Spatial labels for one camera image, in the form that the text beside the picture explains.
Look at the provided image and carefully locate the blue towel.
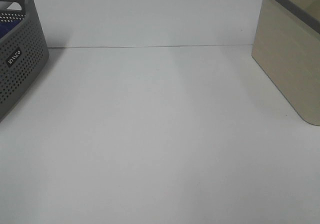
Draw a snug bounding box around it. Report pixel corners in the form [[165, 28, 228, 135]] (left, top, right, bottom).
[[0, 20, 21, 38]]

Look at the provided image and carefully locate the beige bin with grey rim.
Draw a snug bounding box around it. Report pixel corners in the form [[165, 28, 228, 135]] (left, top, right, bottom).
[[251, 0, 320, 126]]

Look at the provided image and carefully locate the grey perforated plastic basket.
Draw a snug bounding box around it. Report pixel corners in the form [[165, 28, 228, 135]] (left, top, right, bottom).
[[0, 0, 49, 119]]

